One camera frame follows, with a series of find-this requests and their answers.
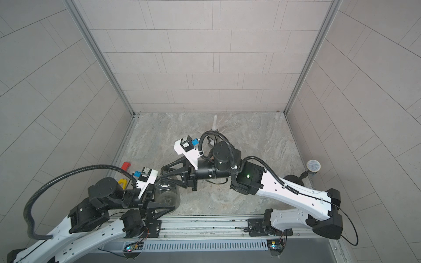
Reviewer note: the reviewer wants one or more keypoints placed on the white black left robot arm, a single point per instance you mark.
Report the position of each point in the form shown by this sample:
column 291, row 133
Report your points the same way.
column 108, row 213

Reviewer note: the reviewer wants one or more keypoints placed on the aluminium corner frame post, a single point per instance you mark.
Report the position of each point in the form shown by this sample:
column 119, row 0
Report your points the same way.
column 325, row 26
column 86, row 33

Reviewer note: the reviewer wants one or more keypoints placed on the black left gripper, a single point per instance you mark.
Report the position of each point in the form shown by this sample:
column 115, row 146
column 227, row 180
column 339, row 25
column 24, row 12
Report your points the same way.
column 147, row 198

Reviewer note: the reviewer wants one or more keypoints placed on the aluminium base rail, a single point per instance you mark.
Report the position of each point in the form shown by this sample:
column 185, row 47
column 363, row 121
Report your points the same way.
column 268, row 232

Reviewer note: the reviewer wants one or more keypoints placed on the red spray nozzle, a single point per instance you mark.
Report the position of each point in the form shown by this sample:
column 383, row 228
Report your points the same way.
column 125, row 166

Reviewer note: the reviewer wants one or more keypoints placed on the aluminium corner frame post right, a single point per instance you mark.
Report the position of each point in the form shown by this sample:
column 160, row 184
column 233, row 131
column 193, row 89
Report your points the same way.
column 325, row 26

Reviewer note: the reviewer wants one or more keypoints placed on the aluminium corner frame post left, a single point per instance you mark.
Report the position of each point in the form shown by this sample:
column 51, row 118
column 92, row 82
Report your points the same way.
column 86, row 33

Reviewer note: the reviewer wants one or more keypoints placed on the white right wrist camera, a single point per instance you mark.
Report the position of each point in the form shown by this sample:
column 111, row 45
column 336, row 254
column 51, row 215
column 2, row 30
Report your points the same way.
column 188, row 149

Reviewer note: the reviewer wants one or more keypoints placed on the yellow triangular spray nozzle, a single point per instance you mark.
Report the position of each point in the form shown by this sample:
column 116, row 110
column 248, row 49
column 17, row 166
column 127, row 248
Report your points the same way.
column 123, row 183

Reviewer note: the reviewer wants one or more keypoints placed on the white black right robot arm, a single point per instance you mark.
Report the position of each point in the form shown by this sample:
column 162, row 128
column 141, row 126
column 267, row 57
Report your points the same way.
column 312, row 209

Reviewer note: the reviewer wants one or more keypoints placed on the dark grey spray bottle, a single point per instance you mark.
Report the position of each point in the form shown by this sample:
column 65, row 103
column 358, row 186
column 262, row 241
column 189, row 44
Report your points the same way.
column 167, row 194

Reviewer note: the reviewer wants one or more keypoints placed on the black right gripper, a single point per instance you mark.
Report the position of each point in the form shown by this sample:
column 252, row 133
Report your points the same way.
column 189, row 169

